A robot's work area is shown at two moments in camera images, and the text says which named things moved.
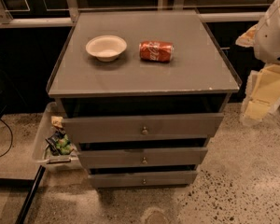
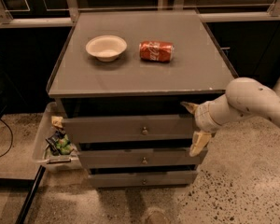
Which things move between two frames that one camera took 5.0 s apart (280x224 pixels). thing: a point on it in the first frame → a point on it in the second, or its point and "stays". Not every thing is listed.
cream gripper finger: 266,88 → 200,140
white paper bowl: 106,48 stays
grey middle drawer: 144,158 stays
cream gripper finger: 247,38 → 192,107
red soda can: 157,51 stays
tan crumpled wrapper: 57,120 stays
